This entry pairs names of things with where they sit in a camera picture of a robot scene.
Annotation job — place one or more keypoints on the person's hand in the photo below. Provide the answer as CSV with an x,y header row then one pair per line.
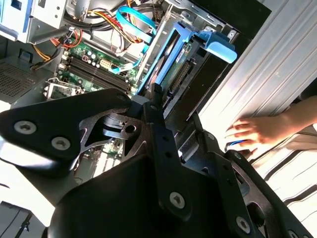
x,y
262,130

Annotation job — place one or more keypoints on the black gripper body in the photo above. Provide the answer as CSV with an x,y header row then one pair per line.
x,y
111,205

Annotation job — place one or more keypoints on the hard disk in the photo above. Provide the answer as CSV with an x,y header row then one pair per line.
x,y
220,49

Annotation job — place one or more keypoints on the round black blue-ringed tool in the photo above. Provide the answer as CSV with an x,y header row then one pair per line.
x,y
237,143

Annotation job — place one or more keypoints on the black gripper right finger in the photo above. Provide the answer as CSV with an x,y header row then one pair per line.
x,y
223,178

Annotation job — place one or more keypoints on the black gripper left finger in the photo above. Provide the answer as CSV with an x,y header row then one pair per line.
x,y
49,119

